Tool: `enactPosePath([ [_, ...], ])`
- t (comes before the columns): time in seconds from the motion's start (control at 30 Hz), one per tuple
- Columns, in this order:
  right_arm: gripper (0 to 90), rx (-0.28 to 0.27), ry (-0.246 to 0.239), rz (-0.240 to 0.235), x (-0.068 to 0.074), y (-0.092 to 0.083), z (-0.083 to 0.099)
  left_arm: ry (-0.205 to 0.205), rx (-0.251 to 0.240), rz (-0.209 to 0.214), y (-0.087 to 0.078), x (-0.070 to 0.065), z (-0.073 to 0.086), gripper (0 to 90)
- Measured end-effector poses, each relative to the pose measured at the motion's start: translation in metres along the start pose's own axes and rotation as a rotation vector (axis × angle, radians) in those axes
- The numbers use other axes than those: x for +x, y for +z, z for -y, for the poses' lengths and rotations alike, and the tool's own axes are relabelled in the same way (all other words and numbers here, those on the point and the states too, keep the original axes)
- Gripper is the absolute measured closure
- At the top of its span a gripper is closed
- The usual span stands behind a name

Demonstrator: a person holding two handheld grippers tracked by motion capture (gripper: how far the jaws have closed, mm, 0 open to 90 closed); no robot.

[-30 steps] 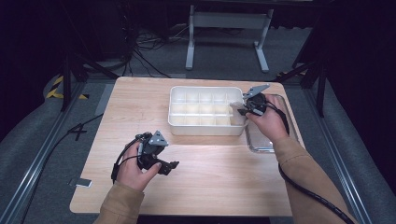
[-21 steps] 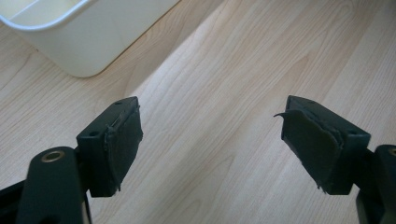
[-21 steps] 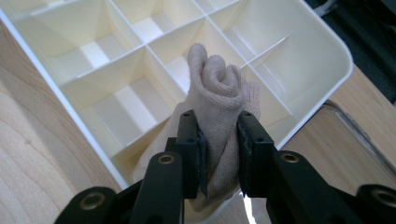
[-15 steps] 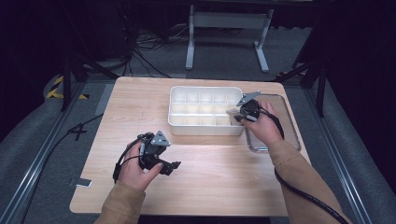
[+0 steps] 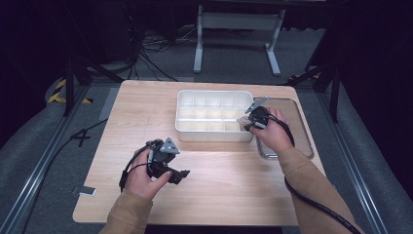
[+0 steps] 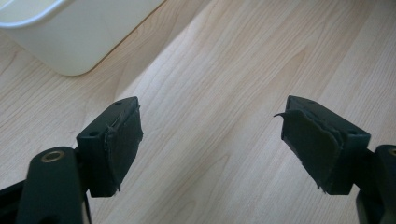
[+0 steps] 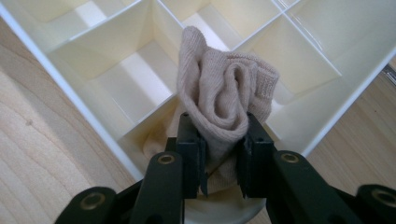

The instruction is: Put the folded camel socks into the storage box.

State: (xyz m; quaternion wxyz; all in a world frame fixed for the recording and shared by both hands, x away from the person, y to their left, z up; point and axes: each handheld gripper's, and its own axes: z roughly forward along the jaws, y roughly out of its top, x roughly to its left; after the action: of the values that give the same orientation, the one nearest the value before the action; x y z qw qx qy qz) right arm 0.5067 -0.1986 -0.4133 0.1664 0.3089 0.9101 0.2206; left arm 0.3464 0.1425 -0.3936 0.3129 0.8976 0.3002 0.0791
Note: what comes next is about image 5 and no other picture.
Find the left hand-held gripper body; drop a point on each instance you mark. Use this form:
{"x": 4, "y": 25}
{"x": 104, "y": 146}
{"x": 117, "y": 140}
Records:
{"x": 162, "y": 156}

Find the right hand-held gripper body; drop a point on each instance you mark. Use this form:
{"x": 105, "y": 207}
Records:
{"x": 259, "y": 115}

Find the white divided storage box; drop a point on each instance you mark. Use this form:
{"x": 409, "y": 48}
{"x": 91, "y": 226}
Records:
{"x": 211, "y": 115}

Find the person's right hand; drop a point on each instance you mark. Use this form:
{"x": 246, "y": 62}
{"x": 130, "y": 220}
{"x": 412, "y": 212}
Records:
{"x": 274, "y": 133}

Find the person's left hand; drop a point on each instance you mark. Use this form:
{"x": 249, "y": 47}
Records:
{"x": 144, "y": 182}

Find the black tripod stand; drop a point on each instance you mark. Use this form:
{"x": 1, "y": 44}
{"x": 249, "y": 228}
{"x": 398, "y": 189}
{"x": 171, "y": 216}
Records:
{"x": 324, "y": 81}
{"x": 81, "y": 78}

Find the grey floor tape strip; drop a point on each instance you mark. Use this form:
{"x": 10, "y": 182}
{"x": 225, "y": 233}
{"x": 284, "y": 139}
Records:
{"x": 109, "y": 103}

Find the grey metal stand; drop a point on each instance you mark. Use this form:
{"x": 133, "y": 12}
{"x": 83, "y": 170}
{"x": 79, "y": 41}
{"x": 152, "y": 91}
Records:
{"x": 238, "y": 35}

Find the yellow black floor tape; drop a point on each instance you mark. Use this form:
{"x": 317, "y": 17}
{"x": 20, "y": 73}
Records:
{"x": 58, "y": 94}

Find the aluminium floor rail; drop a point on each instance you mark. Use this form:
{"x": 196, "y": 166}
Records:
{"x": 35, "y": 175}
{"x": 354, "y": 169}

